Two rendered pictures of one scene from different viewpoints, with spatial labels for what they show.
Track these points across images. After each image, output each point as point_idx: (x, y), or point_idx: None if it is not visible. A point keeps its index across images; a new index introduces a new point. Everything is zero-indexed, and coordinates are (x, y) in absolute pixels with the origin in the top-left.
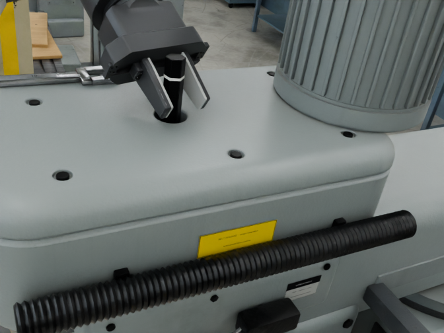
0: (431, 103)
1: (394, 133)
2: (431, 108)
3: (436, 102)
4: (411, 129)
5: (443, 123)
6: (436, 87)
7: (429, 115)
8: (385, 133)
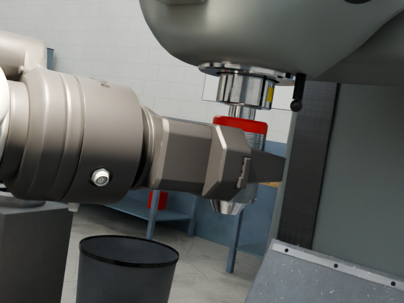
0: (234, 221)
1: (203, 262)
2: (235, 226)
3: (238, 219)
4: (217, 259)
5: (242, 254)
6: (228, 222)
7: (234, 234)
8: (195, 263)
